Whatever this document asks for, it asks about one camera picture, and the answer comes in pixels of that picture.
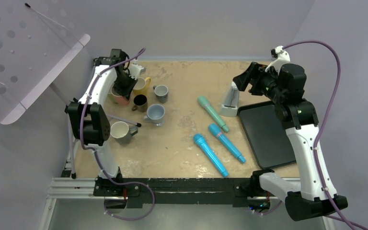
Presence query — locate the blue toy microphone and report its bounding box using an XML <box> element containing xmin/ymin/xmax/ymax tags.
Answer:
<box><xmin>193</xmin><ymin>133</ymin><xmax>229</xmax><ymax>177</ymax></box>

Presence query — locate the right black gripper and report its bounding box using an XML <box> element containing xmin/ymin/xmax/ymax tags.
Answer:
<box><xmin>233</xmin><ymin>62</ymin><xmax>286</xmax><ymax>104</ymax></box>

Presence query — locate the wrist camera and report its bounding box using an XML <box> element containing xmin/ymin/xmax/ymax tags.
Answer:
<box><xmin>265</xmin><ymin>46</ymin><xmax>290</xmax><ymax>73</ymax></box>
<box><xmin>128</xmin><ymin>62</ymin><xmax>146</xmax><ymax>80</ymax></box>

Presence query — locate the black base bar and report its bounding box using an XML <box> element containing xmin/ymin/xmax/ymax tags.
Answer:
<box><xmin>93</xmin><ymin>177</ymin><xmax>278</xmax><ymax>212</ymax></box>

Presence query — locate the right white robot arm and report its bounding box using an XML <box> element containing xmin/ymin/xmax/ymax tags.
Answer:
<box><xmin>233</xmin><ymin>62</ymin><xmax>348</xmax><ymax>221</ymax></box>

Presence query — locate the green cup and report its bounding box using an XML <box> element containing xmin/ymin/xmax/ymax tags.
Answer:
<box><xmin>107</xmin><ymin>87</ymin><xmax>117</xmax><ymax>104</ymax></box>

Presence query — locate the black tray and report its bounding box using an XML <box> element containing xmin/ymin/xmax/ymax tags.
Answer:
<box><xmin>237</xmin><ymin>101</ymin><xmax>296</xmax><ymax>169</ymax></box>

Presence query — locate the pink mug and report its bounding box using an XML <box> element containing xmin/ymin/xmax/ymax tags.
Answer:
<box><xmin>112</xmin><ymin>92</ymin><xmax>130</xmax><ymax>106</ymax></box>

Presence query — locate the dark blue-grey mug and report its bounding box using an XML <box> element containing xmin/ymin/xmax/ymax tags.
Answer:
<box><xmin>153</xmin><ymin>85</ymin><xmax>169</xmax><ymax>103</ymax></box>

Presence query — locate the aluminium frame rail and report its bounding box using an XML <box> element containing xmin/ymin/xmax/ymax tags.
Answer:
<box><xmin>39</xmin><ymin>178</ymin><xmax>335</xmax><ymax>230</ymax></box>

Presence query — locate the blue microphone pink band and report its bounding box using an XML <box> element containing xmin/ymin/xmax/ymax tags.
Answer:
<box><xmin>208</xmin><ymin>123</ymin><xmax>246</xmax><ymax>163</ymax></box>

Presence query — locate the dark grey faceted mug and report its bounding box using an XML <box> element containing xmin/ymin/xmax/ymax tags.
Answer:
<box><xmin>110</xmin><ymin>121</ymin><xmax>138</xmax><ymax>145</ymax></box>

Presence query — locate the light grey mug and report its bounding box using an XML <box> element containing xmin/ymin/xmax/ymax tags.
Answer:
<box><xmin>143</xmin><ymin>104</ymin><xmax>165</xmax><ymax>127</ymax></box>

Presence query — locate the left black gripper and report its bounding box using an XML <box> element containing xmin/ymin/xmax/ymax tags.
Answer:
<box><xmin>113</xmin><ymin>72</ymin><xmax>138</xmax><ymax>100</ymax></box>

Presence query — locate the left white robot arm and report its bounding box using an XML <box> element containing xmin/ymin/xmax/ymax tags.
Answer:
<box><xmin>65</xmin><ymin>48</ymin><xmax>146</xmax><ymax>196</ymax></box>

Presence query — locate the green toy microphone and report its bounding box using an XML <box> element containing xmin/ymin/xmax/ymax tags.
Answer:
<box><xmin>197</xmin><ymin>96</ymin><xmax>229</xmax><ymax>133</ymax></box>

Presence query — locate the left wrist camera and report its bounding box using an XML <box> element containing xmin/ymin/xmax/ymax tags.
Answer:
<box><xmin>128</xmin><ymin>62</ymin><xmax>146</xmax><ymax>80</ymax></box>

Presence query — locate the brown mug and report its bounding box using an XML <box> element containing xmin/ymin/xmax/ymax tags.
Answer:
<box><xmin>131</xmin><ymin>94</ymin><xmax>148</xmax><ymax>112</ymax></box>

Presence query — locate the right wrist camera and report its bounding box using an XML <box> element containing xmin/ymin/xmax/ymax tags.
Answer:
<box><xmin>265</xmin><ymin>46</ymin><xmax>290</xmax><ymax>73</ymax></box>

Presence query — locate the white music stand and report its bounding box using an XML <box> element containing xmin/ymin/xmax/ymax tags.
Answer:
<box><xmin>0</xmin><ymin>0</ymin><xmax>127</xmax><ymax>180</ymax></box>

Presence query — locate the yellow cup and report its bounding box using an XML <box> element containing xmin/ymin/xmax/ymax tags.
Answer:
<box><xmin>133</xmin><ymin>77</ymin><xmax>151</xmax><ymax>96</ymax></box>

